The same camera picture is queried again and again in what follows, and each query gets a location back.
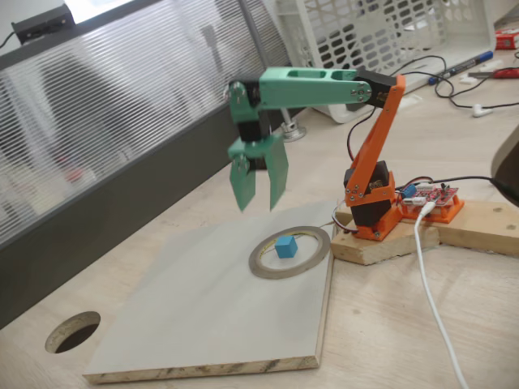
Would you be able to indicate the blue cube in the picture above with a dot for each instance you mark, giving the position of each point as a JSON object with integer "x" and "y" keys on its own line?
{"x": 286, "y": 248}

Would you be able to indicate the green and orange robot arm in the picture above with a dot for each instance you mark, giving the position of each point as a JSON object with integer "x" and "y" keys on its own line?
{"x": 308, "y": 87}

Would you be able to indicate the grey metal pole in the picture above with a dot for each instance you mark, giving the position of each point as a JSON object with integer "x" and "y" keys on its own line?
{"x": 294, "y": 131}

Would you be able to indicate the grey plywood board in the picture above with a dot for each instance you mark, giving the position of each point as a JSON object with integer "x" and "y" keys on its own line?
{"x": 211, "y": 308}

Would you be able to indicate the frosted partition panel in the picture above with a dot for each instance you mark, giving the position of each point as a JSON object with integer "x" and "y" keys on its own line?
{"x": 121, "y": 105}

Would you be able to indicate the white printed plastic part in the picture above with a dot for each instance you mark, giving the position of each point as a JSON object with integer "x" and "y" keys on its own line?
{"x": 411, "y": 100}

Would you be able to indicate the red circuit board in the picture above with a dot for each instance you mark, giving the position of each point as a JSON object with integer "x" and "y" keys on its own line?
{"x": 430, "y": 195}

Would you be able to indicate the wooden base block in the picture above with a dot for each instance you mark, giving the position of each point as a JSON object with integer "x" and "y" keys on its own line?
{"x": 466, "y": 231}

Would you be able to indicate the small white plastic piece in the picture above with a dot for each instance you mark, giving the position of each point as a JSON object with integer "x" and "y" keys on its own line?
{"x": 468, "y": 79}

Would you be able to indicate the white earbud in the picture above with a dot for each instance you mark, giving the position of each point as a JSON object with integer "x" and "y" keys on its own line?
{"x": 481, "y": 111}

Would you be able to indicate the blue marker pen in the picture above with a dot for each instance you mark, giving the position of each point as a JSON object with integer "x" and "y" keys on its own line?
{"x": 466, "y": 65}

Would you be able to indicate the dark rounded object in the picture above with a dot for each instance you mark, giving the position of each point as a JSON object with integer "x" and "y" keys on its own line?
{"x": 509, "y": 162}

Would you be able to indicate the white plastic basket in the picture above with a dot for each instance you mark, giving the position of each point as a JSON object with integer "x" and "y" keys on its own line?
{"x": 458, "y": 24}

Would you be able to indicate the black box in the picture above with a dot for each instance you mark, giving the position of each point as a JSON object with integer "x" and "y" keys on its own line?
{"x": 42, "y": 23}

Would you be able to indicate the red and white box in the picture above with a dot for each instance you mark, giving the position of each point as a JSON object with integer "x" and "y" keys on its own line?
{"x": 507, "y": 40}

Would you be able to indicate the orange circuit board mount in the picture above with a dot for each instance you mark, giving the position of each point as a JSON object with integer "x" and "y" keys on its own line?
{"x": 448, "y": 212}

